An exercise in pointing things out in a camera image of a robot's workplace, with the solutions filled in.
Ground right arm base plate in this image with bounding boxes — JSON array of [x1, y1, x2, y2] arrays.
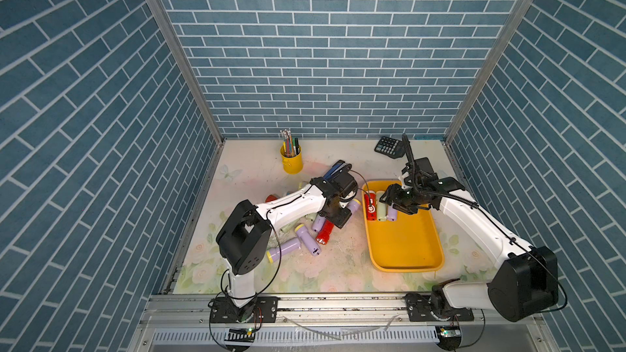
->
[[404, 293, 474, 323]]

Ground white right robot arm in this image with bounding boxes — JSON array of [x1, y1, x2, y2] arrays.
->
[[381, 157, 562, 322]]

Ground purple flashlight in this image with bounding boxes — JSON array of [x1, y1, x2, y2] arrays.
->
[[267, 238, 302, 263], [386, 205, 398, 222], [294, 223, 321, 256], [346, 199, 361, 214], [311, 214, 326, 233]]

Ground aluminium front rail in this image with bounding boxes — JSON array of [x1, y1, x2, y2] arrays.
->
[[129, 293, 558, 351]]

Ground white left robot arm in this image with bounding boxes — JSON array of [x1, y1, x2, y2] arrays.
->
[[216, 164, 358, 308]]

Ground green flashlight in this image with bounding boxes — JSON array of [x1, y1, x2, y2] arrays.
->
[[376, 191, 387, 222]]

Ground red flashlight centre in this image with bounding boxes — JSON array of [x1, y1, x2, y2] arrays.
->
[[316, 220, 334, 245]]

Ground pens in cup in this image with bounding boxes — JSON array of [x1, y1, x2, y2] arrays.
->
[[280, 129, 301, 158]]

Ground yellow plastic storage tray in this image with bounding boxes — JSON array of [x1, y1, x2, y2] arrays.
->
[[363, 209, 445, 273]]

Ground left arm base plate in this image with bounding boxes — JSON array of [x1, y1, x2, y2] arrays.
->
[[210, 296, 279, 324]]

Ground red flashlight with white logo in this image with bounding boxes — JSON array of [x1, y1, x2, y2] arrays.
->
[[364, 191, 378, 221]]

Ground yellow pen holder cup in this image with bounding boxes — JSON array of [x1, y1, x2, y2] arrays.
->
[[280, 147, 303, 174]]

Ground blue black stapler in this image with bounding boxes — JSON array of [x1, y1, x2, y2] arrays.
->
[[323, 160, 352, 182]]

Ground black desk calculator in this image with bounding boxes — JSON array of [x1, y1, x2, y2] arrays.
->
[[374, 136, 405, 160]]

